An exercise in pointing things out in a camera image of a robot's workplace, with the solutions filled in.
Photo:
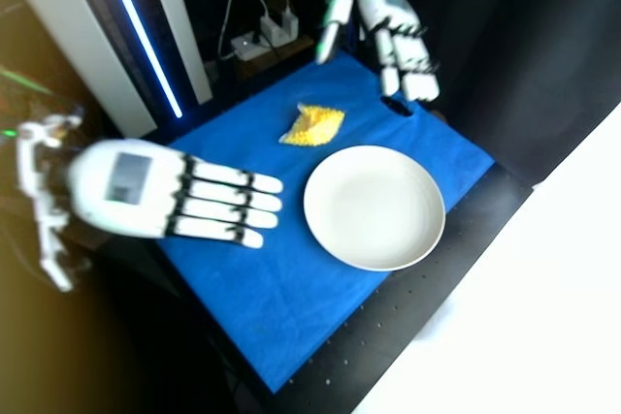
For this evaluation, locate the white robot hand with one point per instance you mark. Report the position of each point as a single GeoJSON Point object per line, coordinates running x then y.
{"type": "Point", "coordinates": [388, 7]}
{"type": "Point", "coordinates": [121, 186]}

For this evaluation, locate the white round plate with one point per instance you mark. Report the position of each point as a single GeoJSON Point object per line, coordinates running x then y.
{"type": "Point", "coordinates": [373, 205]}

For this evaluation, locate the white power strip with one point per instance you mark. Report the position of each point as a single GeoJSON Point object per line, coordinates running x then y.
{"type": "Point", "coordinates": [279, 28]}

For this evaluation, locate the white power adapter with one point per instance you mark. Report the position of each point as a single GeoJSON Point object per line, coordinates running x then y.
{"type": "Point", "coordinates": [248, 45]}

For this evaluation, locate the white tower with blue light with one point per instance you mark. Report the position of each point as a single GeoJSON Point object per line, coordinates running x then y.
{"type": "Point", "coordinates": [73, 36]}

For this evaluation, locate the blue table cloth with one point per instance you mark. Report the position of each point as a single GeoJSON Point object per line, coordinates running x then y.
{"type": "Point", "coordinates": [271, 278]}

